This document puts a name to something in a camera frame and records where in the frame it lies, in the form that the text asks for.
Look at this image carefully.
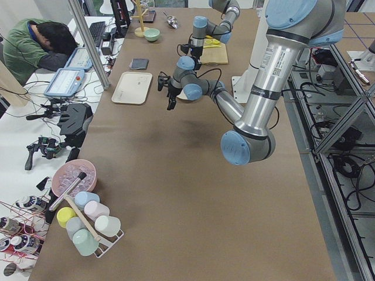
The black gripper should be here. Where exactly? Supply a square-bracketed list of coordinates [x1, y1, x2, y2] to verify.
[158, 74, 182, 111]
[179, 43, 203, 70]

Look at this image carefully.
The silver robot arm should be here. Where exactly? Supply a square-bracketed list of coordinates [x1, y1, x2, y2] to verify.
[180, 0, 240, 70]
[158, 1, 346, 165]

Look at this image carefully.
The cream rabbit tray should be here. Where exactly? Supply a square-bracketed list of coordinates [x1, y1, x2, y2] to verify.
[111, 71, 152, 105]

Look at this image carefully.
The black glass tray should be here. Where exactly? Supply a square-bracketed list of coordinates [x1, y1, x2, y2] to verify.
[131, 11, 156, 23]

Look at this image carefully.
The beige shallow bowl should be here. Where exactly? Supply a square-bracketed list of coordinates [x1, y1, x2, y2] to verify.
[177, 91, 190, 101]

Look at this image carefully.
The wooden cutting board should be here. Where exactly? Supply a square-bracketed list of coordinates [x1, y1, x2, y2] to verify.
[200, 43, 229, 65]

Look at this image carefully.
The metal ice scoop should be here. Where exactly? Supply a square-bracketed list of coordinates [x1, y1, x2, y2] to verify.
[163, 11, 179, 29]

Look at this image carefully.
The mint green bowl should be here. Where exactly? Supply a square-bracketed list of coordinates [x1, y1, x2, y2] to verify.
[144, 28, 161, 42]

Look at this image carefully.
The grey folded cloth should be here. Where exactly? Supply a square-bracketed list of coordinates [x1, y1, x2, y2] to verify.
[129, 58, 149, 70]

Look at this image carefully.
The wooden cup stand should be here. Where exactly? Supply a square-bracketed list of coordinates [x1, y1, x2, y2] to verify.
[132, 0, 149, 37]

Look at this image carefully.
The blue teach pendant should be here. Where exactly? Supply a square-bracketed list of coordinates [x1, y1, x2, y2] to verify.
[64, 47, 93, 71]
[44, 68, 85, 98]

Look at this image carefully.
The metal muddler black tip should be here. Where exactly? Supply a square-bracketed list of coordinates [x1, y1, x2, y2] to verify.
[49, 172, 87, 212]

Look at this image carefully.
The pink bowl with ice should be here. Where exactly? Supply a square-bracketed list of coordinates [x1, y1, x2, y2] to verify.
[52, 159, 97, 197]

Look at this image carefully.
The sleeping person green jacket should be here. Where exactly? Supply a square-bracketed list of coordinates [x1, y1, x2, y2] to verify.
[3, 18, 77, 85]

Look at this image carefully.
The cup rack with pastel cups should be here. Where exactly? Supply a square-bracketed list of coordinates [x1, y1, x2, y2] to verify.
[53, 193, 125, 259]

